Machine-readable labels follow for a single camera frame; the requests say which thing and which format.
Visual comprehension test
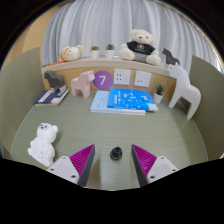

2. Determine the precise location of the dark blue book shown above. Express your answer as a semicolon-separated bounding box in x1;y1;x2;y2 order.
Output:
33;87;70;107

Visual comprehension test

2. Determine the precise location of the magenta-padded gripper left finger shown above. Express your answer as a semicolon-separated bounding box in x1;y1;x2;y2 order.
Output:
46;143;96;188

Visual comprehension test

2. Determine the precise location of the pink horse figure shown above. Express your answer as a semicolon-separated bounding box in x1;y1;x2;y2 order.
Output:
70;69;96;99

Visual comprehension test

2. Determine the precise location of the small black charger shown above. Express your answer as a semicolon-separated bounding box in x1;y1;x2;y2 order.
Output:
110;146;123;161

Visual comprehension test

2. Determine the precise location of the round orange white plush toy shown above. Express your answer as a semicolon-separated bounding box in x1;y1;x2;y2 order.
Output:
59;44;85;63

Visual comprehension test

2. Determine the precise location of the small dark horse figure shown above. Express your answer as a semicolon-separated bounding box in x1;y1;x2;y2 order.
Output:
161;47;181;67

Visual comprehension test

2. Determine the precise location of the white bear-shaped power strip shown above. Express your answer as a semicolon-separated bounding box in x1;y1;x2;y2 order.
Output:
27;122;59;168

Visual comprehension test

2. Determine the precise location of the grey horse figure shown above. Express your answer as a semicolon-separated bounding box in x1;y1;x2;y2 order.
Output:
43;69;68;94

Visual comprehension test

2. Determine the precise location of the purple round number sign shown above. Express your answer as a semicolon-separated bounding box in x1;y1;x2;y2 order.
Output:
92;70;114;91

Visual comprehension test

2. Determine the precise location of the small potted plant white pot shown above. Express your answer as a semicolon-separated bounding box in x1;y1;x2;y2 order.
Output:
152;83;167;105
105;43;116;59
89;45;100;60

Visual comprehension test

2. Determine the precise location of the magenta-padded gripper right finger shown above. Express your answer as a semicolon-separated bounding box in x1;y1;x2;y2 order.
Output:
131;143;179;188

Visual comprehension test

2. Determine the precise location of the grey pleated curtain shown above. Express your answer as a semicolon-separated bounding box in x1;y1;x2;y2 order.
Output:
41;0;221;73

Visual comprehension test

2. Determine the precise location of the light blue book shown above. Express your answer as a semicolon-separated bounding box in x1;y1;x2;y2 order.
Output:
89;90;147;116

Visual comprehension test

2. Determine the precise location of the large white horse figure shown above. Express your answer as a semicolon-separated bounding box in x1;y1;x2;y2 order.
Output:
168;62;202;121

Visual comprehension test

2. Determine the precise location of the cream teddy bear black shirt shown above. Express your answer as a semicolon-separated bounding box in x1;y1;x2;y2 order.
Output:
118;28;162;66

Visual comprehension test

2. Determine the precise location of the light wooden sill ledge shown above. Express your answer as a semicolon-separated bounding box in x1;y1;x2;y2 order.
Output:
40;56;178;78

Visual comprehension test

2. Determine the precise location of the green desk partition panel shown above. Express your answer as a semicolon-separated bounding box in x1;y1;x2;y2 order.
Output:
189;54;224;161
0;46;46;158

